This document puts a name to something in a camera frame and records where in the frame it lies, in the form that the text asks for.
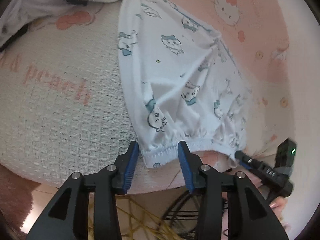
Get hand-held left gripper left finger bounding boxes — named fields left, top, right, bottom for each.
left=26, top=141, right=139, bottom=240

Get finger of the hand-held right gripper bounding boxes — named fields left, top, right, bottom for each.
left=235, top=150, right=263, bottom=174

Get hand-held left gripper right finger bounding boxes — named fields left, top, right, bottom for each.
left=177, top=141, right=289, bottom=240

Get white cat print pajama pants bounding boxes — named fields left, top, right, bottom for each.
left=116, top=0, right=253, bottom=169

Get person's right hand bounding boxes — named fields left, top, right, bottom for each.
left=270, top=197, right=286, bottom=210

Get pink cat print sofa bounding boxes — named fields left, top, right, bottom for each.
left=0, top=0, right=300, bottom=195

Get pink fluffy cloth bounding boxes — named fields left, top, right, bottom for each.
left=0, top=164, right=34, bottom=233

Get black wire basket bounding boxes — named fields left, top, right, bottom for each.
left=159, top=189, right=230, bottom=240

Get gold wire basket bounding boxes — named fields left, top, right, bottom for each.
left=87, top=195, right=198, bottom=240

